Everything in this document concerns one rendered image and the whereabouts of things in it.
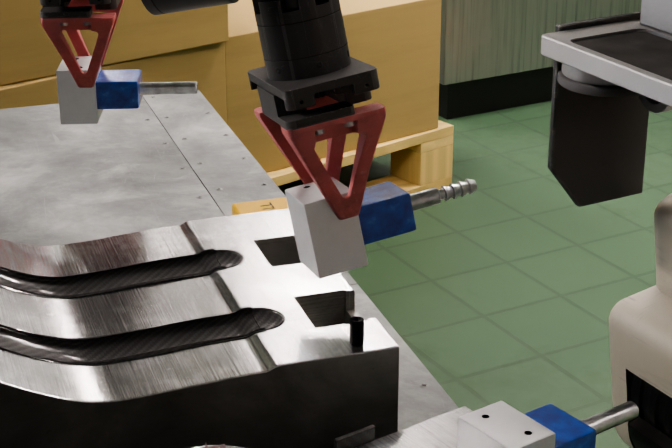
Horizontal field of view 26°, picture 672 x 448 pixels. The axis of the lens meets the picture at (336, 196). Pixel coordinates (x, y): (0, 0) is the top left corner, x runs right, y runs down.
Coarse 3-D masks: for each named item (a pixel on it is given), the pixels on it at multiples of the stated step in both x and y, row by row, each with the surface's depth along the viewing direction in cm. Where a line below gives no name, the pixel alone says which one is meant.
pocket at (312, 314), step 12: (300, 300) 105; (312, 300) 105; (324, 300) 105; (336, 300) 106; (348, 300) 106; (312, 312) 105; (324, 312) 106; (336, 312) 106; (348, 312) 105; (324, 324) 106; (336, 324) 106
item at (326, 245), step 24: (288, 192) 101; (312, 192) 100; (384, 192) 101; (432, 192) 102; (456, 192) 102; (312, 216) 97; (336, 216) 98; (360, 216) 99; (384, 216) 99; (408, 216) 100; (312, 240) 98; (336, 240) 98; (360, 240) 99; (312, 264) 99; (336, 264) 99; (360, 264) 99
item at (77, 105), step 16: (64, 64) 140; (80, 64) 140; (64, 80) 138; (96, 80) 139; (112, 80) 139; (128, 80) 139; (64, 96) 139; (80, 96) 139; (96, 96) 139; (112, 96) 139; (128, 96) 139; (64, 112) 139; (80, 112) 139; (96, 112) 140
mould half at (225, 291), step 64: (0, 256) 109; (64, 256) 113; (128, 256) 112; (256, 256) 111; (0, 320) 98; (64, 320) 102; (128, 320) 102; (0, 384) 89; (64, 384) 93; (128, 384) 94; (192, 384) 93; (256, 384) 95; (320, 384) 96; (384, 384) 98
